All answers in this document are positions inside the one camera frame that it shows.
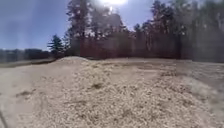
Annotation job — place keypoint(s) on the low distant tree line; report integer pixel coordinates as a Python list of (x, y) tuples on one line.
[(23, 54)]

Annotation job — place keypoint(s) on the pale wood chip ground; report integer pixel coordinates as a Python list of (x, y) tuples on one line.
[(110, 100)]

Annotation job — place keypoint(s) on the wood of tall trees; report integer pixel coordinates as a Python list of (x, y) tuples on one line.
[(140, 40)]

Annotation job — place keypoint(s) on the pale wood chip mound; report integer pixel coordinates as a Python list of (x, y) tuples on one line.
[(71, 59)]

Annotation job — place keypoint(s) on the small dark conifer tree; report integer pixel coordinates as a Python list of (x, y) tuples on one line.
[(56, 46)]

